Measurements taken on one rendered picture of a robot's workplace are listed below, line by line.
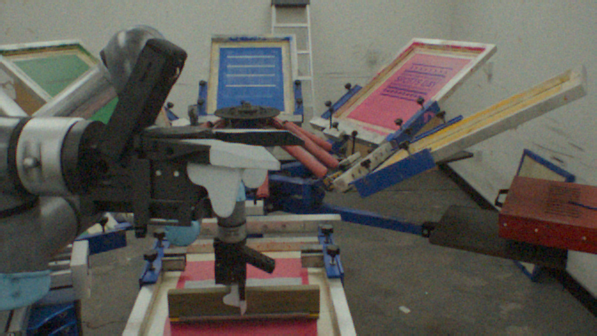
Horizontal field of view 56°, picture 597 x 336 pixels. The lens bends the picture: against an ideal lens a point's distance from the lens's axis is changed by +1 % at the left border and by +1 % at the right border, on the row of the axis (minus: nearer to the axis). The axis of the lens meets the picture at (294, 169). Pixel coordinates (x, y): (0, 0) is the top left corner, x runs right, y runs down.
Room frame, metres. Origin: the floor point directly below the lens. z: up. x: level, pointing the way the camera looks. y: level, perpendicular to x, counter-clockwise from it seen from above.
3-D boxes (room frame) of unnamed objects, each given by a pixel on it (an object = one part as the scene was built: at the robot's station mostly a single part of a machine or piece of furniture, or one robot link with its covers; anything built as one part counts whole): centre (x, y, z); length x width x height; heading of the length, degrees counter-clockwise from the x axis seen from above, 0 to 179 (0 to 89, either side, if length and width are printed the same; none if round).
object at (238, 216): (1.31, 0.17, 1.30); 0.09 x 0.08 x 0.11; 93
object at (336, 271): (1.63, -0.12, 0.97); 0.30 x 0.05 x 0.07; 3
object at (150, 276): (1.60, 0.44, 0.97); 0.30 x 0.05 x 0.07; 3
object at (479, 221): (2.13, -0.39, 0.91); 1.34 x 0.40 x 0.08; 63
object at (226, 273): (1.31, 0.16, 1.14); 0.09 x 0.08 x 0.12; 93
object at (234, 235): (1.31, 0.16, 1.22); 0.08 x 0.08 x 0.05
